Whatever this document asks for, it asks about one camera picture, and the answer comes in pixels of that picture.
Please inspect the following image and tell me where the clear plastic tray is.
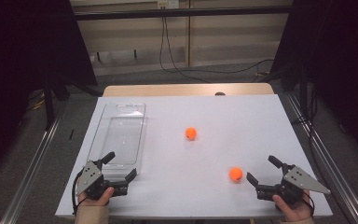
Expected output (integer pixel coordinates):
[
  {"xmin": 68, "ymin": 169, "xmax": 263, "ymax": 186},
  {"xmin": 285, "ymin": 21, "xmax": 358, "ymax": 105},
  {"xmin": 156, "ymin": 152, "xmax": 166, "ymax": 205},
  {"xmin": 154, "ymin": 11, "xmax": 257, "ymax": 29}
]
[{"xmin": 87, "ymin": 102, "xmax": 148, "ymax": 183}]

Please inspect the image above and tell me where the white wall socket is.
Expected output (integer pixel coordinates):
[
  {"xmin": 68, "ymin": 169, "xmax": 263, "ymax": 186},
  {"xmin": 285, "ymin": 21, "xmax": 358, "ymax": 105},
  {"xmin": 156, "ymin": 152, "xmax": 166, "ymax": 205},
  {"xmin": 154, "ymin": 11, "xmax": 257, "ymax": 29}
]
[{"xmin": 157, "ymin": 0, "xmax": 180, "ymax": 9}]

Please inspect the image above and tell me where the black power cable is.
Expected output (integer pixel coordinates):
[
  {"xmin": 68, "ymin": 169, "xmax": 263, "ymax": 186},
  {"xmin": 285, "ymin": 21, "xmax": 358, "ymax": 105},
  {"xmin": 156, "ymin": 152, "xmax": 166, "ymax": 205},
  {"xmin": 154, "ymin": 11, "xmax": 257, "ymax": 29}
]
[
  {"xmin": 162, "ymin": 17, "xmax": 276, "ymax": 75},
  {"xmin": 158, "ymin": 17, "xmax": 212, "ymax": 84}
]

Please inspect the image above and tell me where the person's right hand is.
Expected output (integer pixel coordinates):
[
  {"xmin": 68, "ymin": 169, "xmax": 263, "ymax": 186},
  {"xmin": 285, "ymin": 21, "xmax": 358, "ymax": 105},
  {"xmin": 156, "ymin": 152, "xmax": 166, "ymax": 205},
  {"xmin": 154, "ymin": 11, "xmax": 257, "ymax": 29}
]
[{"xmin": 272, "ymin": 189, "xmax": 313, "ymax": 223}]

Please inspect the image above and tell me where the person's left hand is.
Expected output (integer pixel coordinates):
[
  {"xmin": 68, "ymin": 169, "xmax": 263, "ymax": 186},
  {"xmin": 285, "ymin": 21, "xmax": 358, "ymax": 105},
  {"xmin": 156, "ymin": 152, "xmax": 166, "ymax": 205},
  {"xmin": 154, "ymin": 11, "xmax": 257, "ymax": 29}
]
[{"xmin": 77, "ymin": 186, "xmax": 115, "ymax": 208}]

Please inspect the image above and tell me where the orange ball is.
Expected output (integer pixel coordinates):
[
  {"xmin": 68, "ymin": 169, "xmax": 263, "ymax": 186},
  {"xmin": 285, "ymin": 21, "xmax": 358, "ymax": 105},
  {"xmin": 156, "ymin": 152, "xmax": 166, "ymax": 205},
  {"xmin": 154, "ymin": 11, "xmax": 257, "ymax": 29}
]
[
  {"xmin": 228, "ymin": 166, "xmax": 244, "ymax": 183},
  {"xmin": 185, "ymin": 126, "xmax": 199, "ymax": 141}
]

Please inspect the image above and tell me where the aluminium floor rail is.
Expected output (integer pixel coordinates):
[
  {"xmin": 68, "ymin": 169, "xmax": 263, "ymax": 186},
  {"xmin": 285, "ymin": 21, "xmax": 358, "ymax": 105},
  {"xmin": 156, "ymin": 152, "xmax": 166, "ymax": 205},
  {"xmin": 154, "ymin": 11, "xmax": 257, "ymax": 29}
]
[
  {"xmin": 0, "ymin": 115, "xmax": 64, "ymax": 224},
  {"xmin": 283, "ymin": 92, "xmax": 358, "ymax": 224}
]

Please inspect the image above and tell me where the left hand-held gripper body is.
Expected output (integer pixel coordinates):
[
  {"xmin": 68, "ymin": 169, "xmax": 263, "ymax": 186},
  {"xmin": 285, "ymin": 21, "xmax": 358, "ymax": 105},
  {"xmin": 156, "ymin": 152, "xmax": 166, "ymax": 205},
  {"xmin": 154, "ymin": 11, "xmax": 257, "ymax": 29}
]
[{"xmin": 75, "ymin": 159, "xmax": 130, "ymax": 201}]

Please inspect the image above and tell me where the wooden table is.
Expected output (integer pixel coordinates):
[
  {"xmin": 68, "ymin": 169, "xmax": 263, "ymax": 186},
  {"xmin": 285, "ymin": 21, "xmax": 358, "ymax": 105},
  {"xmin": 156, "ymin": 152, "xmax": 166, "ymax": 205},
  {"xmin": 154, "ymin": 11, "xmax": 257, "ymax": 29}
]
[{"xmin": 102, "ymin": 82, "xmax": 275, "ymax": 97}]

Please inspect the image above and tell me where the dark curtain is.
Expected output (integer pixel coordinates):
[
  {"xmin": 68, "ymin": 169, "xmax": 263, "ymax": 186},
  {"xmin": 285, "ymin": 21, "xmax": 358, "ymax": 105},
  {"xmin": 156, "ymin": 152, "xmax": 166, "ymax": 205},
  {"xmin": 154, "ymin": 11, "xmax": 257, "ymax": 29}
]
[
  {"xmin": 268, "ymin": 0, "xmax": 358, "ymax": 162},
  {"xmin": 0, "ymin": 0, "xmax": 99, "ymax": 181}
]

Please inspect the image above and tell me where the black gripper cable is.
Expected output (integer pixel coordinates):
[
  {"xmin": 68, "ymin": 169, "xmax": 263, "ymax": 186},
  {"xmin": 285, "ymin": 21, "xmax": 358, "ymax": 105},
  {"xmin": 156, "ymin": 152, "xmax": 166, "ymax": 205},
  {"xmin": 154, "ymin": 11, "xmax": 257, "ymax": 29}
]
[
  {"xmin": 301, "ymin": 190, "xmax": 316, "ymax": 217},
  {"xmin": 71, "ymin": 176, "xmax": 88, "ymax": 217}
]

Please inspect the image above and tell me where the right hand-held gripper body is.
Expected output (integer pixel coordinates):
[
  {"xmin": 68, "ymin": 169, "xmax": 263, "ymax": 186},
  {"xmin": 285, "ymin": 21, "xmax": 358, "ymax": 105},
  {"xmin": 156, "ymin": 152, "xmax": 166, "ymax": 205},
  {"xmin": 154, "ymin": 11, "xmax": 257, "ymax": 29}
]
[{"xmin": 255, "ymin": 163, "xmax": 332, "ymax": 205}]

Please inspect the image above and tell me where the white board sheet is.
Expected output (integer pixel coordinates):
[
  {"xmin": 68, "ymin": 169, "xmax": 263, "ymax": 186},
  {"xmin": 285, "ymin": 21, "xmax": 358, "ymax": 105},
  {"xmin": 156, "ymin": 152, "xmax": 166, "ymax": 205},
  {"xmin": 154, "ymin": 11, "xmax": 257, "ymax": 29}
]
[{"xmin": 55, "ymin": 93, "xmax": 334, "ymax": 218}]

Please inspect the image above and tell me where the black horizontal bar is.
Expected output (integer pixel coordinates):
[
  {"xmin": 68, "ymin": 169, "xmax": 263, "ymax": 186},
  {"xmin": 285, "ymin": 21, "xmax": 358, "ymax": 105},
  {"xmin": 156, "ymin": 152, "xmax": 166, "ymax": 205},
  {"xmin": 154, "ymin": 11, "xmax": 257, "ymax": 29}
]
[{"xmin": 73, "ymin": 6, "xmax": 293, "ymax": 21}]

